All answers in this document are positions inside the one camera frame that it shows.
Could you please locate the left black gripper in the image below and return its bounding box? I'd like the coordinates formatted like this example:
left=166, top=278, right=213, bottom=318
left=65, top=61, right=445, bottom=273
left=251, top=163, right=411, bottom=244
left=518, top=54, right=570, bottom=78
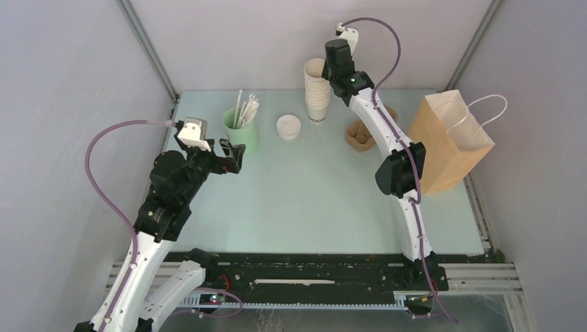
left=176, top=132, right=246, bottom=203

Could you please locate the white plastic lids stack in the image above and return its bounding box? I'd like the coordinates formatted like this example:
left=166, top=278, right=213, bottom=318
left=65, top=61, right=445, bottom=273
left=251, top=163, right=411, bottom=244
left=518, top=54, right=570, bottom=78
left=276, top=114, right=301, bottom=140

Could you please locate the stack of paper cups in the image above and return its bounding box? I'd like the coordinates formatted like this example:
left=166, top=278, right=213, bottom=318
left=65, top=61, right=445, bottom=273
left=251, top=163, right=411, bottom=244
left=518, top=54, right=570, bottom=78
left=304, top=58, right=331, bottom=124

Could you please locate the brown pulp cup carrier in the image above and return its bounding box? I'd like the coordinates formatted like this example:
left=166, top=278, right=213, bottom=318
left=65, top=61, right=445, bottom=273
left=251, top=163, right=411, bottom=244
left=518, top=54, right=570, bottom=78
left=345, top=120, right=376, bottom=153

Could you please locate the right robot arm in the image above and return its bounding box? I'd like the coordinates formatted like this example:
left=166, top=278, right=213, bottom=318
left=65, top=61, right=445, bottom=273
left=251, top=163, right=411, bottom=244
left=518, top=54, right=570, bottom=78
left=322, top=39, right=433, bottom=289

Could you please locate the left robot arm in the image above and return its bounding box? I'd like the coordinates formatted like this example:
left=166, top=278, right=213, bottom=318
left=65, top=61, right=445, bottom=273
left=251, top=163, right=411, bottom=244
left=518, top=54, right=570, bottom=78
left=75, top=139, right=246, bottom=331

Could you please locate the green straw holder cup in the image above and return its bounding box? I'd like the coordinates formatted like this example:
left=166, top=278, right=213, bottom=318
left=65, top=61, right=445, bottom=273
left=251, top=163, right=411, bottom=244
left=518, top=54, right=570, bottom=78
left=222, top=107, right=260, bottom=155

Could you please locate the wrapped white straws bundle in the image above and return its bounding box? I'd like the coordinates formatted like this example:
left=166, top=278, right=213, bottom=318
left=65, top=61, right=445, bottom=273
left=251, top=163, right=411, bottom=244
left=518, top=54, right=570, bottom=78
left=233, top=93, right=260, bottom=129

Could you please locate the brown paper bag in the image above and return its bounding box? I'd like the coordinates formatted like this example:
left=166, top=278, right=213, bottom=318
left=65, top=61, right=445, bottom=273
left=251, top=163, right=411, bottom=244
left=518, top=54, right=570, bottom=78
left=408, top=90, right=508, bottom=194

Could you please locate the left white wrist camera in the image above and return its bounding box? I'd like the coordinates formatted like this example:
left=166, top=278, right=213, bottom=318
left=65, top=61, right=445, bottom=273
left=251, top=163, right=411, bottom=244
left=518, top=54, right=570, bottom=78
left=177, top=118, right=212, bottom=151

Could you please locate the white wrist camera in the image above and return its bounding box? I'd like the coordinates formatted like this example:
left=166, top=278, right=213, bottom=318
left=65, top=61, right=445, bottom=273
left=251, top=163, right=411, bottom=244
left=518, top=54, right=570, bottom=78
left=177, top=118, right=212, bottom=151
left=335, top=23, right=359, bottom=55

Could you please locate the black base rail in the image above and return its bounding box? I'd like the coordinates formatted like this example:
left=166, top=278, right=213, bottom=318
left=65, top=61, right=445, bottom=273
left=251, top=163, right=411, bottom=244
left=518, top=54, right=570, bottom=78
left=105, top=250, right=524, bottom=317

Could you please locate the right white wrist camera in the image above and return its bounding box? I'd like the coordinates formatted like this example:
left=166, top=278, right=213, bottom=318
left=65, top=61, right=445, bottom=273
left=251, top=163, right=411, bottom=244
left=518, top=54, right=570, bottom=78
left=335, top=23, right=359, bottom=55

